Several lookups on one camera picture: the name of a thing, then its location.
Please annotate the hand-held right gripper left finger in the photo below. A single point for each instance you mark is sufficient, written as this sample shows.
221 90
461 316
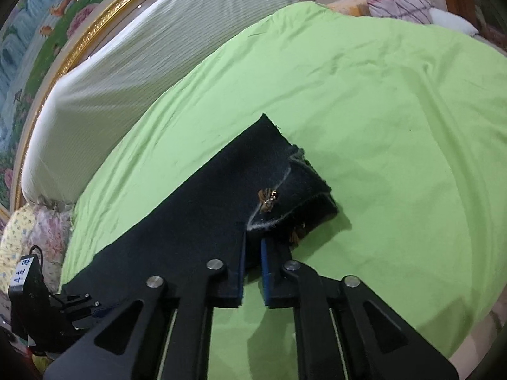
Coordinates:
237 285

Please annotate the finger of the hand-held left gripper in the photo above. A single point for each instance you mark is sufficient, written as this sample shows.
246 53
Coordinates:
85 306

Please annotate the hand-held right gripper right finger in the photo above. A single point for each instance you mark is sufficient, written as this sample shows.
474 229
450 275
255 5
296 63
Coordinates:
264 281

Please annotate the dark navy pants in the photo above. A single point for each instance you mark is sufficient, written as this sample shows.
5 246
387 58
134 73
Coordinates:
206 213

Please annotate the floral patterned quilt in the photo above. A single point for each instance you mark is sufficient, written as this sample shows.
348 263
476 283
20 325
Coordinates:
35 237

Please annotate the green bed sheet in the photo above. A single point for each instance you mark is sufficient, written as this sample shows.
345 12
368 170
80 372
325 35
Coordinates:
356 126

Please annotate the white striped pillow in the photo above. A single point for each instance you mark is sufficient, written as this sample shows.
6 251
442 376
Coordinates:
130 67

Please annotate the pink striped pillow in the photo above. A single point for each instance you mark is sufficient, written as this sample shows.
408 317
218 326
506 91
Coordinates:
396 0

